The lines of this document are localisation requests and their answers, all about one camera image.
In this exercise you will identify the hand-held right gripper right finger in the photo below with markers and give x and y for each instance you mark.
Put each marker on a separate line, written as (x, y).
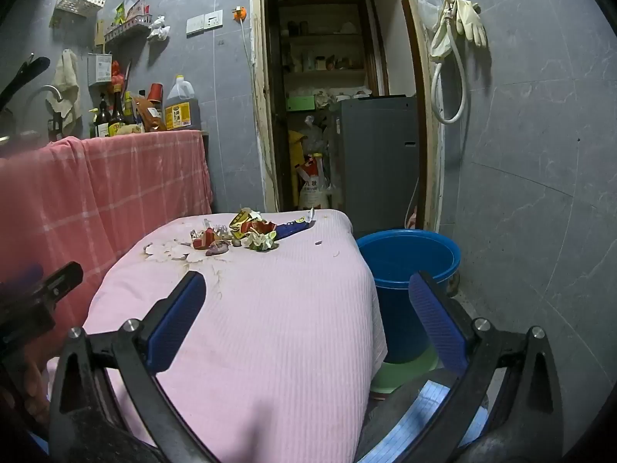
(436, 323)

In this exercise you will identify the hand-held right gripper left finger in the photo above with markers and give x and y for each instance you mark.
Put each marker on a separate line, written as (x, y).
(178, 318)

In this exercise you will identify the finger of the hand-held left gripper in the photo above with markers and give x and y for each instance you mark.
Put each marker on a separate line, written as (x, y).
(62, 278)
(19, 277)

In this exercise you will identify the blue plastic bucket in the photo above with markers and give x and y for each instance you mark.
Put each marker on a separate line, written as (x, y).
(395, 308)

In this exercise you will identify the purple onion piece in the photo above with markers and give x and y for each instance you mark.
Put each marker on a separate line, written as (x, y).
(218, 249)

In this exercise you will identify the small red wrapper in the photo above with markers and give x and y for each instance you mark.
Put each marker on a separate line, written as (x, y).
(206, 238)

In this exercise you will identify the clear silver wrapper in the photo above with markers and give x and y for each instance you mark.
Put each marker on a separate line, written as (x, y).
(224, 232)

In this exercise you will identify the yellow wrapper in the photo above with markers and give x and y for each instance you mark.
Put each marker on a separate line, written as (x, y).
(238, 219)

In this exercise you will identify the person's left hand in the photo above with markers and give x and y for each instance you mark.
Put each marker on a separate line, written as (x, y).
(34, 386)

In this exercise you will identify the green plastic basin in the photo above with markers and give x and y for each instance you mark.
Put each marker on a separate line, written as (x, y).
(400, 376)

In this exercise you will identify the white peel scraps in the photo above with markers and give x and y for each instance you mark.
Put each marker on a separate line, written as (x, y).
(168, 251)

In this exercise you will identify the light blue floor mat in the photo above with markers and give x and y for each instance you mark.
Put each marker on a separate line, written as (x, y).
(424, 405)

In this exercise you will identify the red plaid cloth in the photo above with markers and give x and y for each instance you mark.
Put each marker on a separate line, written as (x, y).
(96, 193)

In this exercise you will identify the pink cloth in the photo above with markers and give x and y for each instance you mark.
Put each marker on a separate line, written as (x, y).
(270, 337)

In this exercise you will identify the pink slipper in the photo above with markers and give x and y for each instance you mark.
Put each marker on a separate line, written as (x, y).
(412, 218)

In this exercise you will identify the dark sauce bottle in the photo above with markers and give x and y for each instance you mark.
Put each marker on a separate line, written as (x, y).
(117, 115)
(102, 123)

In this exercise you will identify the grey refrigerator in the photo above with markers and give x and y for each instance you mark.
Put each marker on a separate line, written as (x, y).
(376, 164)

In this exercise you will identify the white red rice sack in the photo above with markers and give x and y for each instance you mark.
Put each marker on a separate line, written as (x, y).
(313, 188)

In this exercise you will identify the metal faucet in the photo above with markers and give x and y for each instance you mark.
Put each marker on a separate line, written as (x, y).
(46, 89)

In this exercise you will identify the beige towel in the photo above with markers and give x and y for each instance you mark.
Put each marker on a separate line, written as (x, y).
(65, 82)

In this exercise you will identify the red cup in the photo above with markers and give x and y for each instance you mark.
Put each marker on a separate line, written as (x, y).
(155, 92)

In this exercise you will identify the large dark oil jug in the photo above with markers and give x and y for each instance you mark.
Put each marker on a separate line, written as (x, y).
(183, 106)

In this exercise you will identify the silver rectangular tin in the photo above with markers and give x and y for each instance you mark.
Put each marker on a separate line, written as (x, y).
(100, 70)

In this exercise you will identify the yellow bag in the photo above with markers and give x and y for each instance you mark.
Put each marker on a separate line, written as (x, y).
(295, 140)

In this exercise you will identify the pile of clear plastic bags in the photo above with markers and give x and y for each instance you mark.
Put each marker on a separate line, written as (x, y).
(315, 132)

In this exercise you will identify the dark wooden door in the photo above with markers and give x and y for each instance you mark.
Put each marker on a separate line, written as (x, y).
(277, 106)

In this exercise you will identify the green box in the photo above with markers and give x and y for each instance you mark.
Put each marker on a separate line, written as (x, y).
(301, 102)

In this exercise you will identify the white crumpled plastic bag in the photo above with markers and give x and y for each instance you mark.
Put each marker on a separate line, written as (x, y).
(159, 28)

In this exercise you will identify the green seasoning packet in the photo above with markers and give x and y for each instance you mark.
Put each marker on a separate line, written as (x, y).
(119, 12)

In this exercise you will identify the wooden shelf unit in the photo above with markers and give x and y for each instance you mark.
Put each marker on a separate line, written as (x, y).
(328, 71)

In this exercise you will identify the pink seasoning packet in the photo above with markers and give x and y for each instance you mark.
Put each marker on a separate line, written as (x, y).
(137, 8)

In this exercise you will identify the cream rubber glove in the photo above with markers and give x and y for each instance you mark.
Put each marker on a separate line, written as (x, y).
(471, 19)
(441, 41)

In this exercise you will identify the cream door frame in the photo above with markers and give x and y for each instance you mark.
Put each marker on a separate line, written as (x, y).
(432, 154)

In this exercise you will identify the metal wall rack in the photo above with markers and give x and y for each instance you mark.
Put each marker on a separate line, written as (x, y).
(127, 28)

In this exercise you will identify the white wall switch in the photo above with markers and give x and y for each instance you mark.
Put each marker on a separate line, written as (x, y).
(195, 26)

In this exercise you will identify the white wall socket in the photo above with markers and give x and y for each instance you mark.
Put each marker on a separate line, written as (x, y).
(214, 20)

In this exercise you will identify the orange wall hook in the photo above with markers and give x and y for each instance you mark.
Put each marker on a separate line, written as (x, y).
(241, 13)

